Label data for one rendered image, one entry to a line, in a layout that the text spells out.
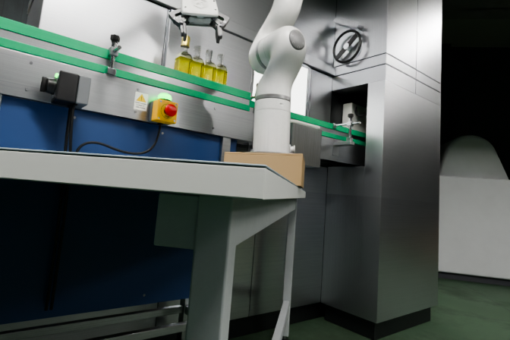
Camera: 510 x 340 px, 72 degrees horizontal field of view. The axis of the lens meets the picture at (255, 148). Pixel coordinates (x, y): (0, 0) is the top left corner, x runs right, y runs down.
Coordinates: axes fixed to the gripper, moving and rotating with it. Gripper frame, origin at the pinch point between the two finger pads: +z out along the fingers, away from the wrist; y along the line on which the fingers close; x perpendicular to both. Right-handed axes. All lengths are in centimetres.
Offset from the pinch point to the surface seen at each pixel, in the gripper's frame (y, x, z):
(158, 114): -11.3, 26.5, 9.0
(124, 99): -21.6, 27.3, 2.6
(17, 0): -130, 208, -226
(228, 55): 24, 60, -45
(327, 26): 98, 77, -89
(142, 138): -16.7, 36.1, 12.3
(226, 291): -7, -33, 67
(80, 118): -34.0, 27.1, 9.7
